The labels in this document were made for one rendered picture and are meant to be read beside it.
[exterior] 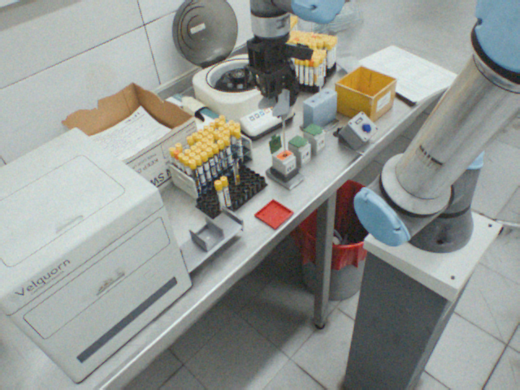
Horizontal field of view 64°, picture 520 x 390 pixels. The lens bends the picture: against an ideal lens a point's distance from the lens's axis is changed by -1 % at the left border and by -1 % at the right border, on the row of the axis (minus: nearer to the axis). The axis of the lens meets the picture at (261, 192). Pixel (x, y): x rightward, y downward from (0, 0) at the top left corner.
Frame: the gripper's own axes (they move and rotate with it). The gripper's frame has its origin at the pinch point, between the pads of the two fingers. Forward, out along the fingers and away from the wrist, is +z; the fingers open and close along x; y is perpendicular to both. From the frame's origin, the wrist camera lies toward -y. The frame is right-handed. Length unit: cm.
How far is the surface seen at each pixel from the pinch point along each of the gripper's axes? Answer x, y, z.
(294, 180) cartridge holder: 3.4, 0.3, 19.1
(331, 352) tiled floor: 17, -5, 108
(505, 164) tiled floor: 19, -154, 108
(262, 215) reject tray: 4.9, 13.6, 20.3
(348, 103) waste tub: -4.2, -31.8, 15.5
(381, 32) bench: -29, -86, 21
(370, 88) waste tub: -5.5, -44.5, 16.9
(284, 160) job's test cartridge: 1.0, 1.1, 13.1
